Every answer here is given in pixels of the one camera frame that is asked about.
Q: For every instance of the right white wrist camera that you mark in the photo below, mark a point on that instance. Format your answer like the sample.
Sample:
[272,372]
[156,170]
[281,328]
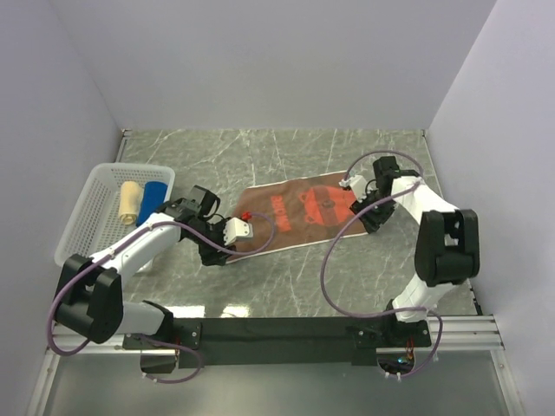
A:
[357,184]

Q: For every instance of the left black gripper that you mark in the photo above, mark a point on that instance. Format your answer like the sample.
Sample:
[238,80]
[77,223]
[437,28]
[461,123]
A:
[212,256]

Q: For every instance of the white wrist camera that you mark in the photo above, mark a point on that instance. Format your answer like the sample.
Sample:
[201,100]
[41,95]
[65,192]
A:
[236,230]
[357,184]

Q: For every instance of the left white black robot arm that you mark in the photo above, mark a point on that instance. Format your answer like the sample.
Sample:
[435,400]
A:
[89,296]

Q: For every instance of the aluminium rail frame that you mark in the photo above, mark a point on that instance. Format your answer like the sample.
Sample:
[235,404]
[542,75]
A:
[451,333]

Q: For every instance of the white plastic basket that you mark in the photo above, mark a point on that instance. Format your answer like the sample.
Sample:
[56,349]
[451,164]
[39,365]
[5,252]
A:
[94,224]

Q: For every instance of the brown orange bear towel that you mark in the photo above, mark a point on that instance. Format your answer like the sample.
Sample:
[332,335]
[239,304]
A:
[298,212]

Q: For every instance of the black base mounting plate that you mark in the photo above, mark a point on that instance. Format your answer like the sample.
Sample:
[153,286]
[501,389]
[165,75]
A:
[296,340]

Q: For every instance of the rolled blue towel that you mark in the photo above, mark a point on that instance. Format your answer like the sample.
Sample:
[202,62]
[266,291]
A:
[154,195]

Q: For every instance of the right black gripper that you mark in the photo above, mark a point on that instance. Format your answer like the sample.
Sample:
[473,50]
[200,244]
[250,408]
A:
[372,222]

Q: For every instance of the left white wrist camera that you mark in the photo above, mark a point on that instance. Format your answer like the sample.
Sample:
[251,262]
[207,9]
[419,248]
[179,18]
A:
[236,230]

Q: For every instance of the rolled beige towel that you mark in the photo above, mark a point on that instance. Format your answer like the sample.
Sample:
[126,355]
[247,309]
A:
[131,194]

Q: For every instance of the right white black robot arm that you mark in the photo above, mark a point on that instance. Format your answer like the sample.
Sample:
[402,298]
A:
[447,251]

